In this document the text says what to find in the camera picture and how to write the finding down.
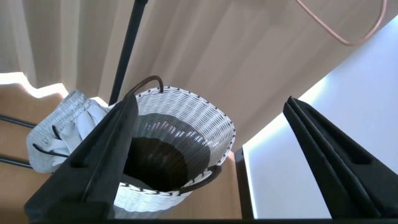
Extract pink clothes hanger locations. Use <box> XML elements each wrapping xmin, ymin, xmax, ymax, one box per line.
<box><xmin>295</xmin><ymin>0</ymin><xmax>388</xmax><ymax>47</ymax></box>

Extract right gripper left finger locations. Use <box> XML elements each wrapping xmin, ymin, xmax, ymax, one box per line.
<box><xmin>24</xmin><ymin>93</ymin><xmax>140</xmax><ymax>220</ymax></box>

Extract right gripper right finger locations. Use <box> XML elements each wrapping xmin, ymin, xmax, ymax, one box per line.
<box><xmin>282</xmin><ymin>95</ymin><xmax>398</xmax><ymax>218</ymax></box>

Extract pale grey shorts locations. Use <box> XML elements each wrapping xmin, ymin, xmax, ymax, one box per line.
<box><xmin>26</xmin><ymin>90</ymin><xmax>109</xmax><ymax>174</ymax></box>

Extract black clothes rack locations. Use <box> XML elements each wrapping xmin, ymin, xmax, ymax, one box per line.
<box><xmin>0</xmin><ymin>0</ymin><xmax>149</xmax><ymax>169</ymax></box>

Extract white laundry basket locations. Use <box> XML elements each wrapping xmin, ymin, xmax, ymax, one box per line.
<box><xmin>108</xmin><ymin>75</ymin><xmax>236</xmax><ymax>220</ymax></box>

